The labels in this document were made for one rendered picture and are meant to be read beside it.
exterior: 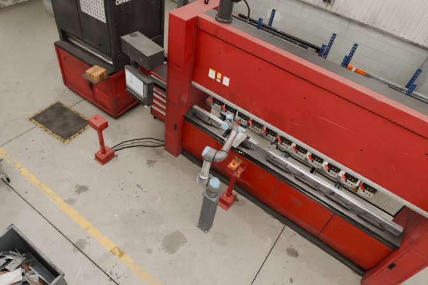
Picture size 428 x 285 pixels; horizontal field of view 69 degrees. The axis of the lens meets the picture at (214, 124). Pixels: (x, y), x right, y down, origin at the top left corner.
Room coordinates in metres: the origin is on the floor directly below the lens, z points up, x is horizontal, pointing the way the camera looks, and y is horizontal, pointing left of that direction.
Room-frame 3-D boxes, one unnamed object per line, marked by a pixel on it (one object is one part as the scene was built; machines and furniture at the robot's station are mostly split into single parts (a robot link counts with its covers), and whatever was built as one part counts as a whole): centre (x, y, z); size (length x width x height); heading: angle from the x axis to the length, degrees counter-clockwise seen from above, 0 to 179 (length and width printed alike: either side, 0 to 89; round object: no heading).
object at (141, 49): (3.08, 0.97, 1.53); 0.51 x 0.25 x 0.85; 54
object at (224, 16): (3.28, 0.03, 2.53); 0.33 x 0.25 x 0.47; 61
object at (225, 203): (2.48, -0.37, 0.06); 0.25 x 0.20 x 0.12; 152
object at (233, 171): (2.51, -0.38, 0.75); 0.20 x 0.16 x 0.18; 62
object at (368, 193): (2.15, -1.75, 1.26); 0.15 x 0.09 x 0.17; 61
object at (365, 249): (2.56, -0.92, 0.41); 3.00 x 0.21 x 0.83; 61
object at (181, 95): (3.53, 0.40, 1.15); 0.85 x 0.25 x 2.30; 151
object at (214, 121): (3.17, 0.11, 0.92); 0.50 x 0.06 x 0.10; 61
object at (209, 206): (2.06, -0.13, 0.39); 0.18 x 0.18 x 0.77; 63
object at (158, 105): (3.94, 0.78, 0.50); 0.50 x 0.50 x 1.00; 61
